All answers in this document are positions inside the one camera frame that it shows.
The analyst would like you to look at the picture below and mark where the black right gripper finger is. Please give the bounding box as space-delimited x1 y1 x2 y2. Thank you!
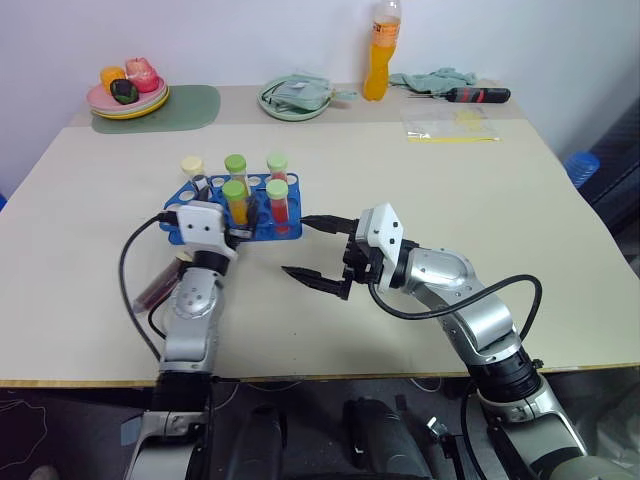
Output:
280 265 352 302
301 213 359 237

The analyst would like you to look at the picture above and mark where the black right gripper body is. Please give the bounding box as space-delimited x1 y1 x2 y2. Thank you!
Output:
342 218 386 289

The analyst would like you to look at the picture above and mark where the green cap yellow test tube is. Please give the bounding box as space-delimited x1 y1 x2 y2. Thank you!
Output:
221 180 251 227
223 154 250 184

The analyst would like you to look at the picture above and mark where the cream cap test tube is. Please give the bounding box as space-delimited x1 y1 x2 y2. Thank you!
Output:
179 155 210 194

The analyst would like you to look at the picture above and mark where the green cap red test tube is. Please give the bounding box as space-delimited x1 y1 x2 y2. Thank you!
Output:
264 179 293 237
265 153 290 184

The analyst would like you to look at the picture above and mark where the blue test tube rack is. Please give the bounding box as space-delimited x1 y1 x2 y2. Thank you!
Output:
159 171 305 247

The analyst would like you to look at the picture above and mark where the dark red loose test tube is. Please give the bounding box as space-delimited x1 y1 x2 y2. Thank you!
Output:
132 251 195 315

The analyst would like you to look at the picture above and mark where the green placemat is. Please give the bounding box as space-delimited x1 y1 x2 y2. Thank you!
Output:
89 83 223 136

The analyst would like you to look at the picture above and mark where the light green stacked plate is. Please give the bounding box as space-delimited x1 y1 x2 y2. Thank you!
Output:
88 85 170 117

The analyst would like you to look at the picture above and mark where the yellow plate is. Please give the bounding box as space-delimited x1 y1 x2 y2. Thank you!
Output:
90 89 171 122

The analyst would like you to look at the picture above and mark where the pale green plate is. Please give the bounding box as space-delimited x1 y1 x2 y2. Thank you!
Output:
256 76 334 123

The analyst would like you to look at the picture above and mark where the black and green toy fruit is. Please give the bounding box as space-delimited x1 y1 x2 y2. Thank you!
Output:
109 77 140 105

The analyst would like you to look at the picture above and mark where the pink plate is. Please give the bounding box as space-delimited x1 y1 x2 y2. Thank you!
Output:
86 79 168 112

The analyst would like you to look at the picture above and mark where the orange toy fruit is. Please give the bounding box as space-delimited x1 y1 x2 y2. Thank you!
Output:
99 65 128 90

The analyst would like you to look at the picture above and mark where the clear plastic zip bag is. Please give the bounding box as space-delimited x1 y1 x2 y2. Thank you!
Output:
400 105 502 145

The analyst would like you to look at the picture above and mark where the orange drink bottle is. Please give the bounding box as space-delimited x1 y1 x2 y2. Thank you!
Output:
362 0 404 103

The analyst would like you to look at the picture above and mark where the dark rounded shape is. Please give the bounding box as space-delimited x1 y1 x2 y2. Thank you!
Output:
341 396 432 480

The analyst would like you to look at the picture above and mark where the green cloth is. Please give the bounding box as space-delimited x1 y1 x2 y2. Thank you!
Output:
388 65 479 95

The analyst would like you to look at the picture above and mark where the black and red screwdriver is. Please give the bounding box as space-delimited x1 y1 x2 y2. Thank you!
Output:
406 86 513 105

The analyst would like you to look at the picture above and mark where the blue plastic stool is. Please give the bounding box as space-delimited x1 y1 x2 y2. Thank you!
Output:
563 150 601 190

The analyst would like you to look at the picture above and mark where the black chair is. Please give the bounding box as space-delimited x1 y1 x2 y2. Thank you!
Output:
583 97 640 229

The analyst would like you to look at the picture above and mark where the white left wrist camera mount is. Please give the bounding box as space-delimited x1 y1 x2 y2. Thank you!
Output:
176 201 239 262

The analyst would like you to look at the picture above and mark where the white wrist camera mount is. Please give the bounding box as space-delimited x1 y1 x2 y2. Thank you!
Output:
359 201 407 292
176 201 239 262

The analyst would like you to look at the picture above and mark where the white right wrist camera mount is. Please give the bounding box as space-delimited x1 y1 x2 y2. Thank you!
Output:
359 201 407 292

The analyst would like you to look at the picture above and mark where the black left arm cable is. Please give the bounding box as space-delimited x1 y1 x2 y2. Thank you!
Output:
117 211 182 363

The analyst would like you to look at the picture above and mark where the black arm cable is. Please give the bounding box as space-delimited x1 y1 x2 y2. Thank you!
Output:
117 211 182 363
368 274 545 352

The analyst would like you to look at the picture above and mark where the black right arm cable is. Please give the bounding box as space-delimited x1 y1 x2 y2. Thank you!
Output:
368 274 545 352

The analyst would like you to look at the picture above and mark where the thin white floor cable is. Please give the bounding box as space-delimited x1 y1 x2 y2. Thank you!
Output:
0 392 50 469

